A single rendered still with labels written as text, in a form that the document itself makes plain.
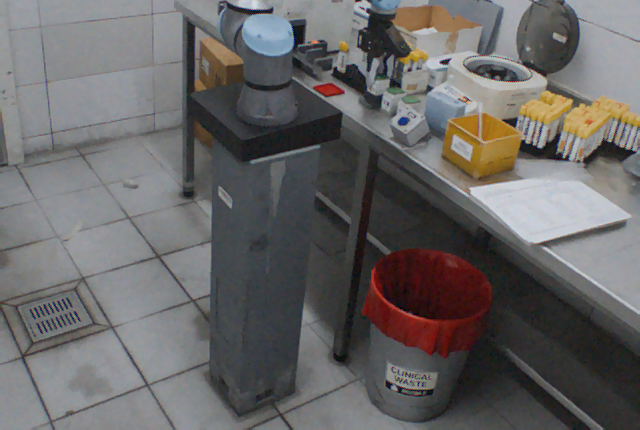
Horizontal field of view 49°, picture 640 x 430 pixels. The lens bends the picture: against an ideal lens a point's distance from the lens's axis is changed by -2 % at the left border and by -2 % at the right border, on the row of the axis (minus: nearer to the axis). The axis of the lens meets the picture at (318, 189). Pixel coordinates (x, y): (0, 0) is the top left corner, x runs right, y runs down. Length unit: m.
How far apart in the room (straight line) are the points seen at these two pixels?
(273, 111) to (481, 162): 0.51
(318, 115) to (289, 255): 0.39
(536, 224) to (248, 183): 0.67
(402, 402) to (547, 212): 0.84
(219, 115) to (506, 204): 0.71
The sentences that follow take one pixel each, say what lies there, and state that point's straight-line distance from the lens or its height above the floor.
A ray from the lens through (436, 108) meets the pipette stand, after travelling 1.91.
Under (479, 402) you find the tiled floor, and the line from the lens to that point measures 2.42.
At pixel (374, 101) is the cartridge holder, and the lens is 2.03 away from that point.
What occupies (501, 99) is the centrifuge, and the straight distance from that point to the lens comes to 2.02.
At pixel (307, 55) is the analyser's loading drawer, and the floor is 0.93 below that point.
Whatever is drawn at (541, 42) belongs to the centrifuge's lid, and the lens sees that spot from 2.28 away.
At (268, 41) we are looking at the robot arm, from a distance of 1.65.
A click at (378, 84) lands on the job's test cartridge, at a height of 0.94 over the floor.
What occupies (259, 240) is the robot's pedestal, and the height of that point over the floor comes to 0.64.
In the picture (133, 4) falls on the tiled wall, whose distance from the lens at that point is 3.49.
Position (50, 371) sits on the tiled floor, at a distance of 2.43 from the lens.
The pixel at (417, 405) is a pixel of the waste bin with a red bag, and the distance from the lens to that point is 2.24.
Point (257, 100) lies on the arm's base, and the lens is 1.70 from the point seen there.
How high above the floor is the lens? 1.69
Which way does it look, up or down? 31 degrees down
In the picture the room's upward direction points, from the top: 6 degrees clockwise
